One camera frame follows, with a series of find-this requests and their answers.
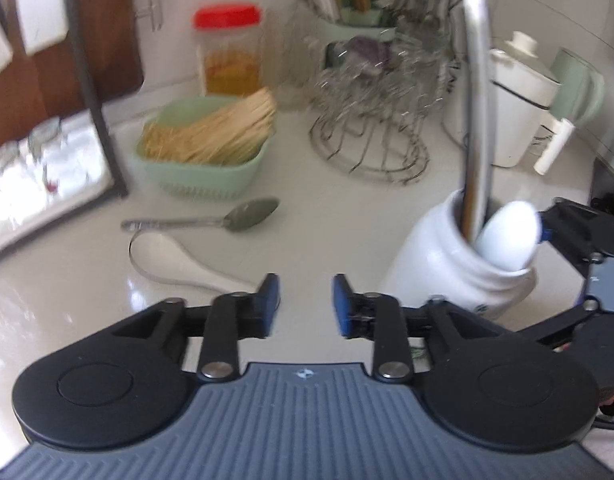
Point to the brown wooden cabinet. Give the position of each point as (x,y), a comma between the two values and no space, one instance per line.
(38,87)

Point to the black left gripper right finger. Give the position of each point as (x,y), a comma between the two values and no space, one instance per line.
(485,384)

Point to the green plastic basket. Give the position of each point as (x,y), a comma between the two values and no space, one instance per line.
(197,180)

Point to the white ceramic utensil jar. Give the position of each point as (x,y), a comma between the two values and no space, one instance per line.
(435,260)

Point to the metal spoon on counter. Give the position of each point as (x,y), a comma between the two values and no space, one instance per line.
(241,218)

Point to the green chopstick holder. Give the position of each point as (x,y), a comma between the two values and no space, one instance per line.
(359,22)

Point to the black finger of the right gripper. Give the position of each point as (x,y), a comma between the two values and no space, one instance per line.
(584,237)

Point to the green mug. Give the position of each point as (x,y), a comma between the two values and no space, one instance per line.
(581,92)

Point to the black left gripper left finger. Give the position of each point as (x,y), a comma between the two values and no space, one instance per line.
(131,380)

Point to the black framed window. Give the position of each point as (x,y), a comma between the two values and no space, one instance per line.
(116,187)

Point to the bundle of bamboo sticks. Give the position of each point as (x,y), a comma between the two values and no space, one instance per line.
(230,136)

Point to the white electric kettle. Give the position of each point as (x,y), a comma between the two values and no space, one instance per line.
(523,89)

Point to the white ceramic spoon on counter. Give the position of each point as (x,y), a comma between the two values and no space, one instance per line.
(160,258)

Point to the white ceramic spoon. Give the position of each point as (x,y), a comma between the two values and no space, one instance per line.
(160,258)
(510,236)

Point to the steel ladle handle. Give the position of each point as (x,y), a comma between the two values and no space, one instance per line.
(481,121)

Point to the clear jar red lid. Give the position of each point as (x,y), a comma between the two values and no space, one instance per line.
(229,47)

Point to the wire dish rack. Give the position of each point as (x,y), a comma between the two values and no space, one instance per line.
(368,90)

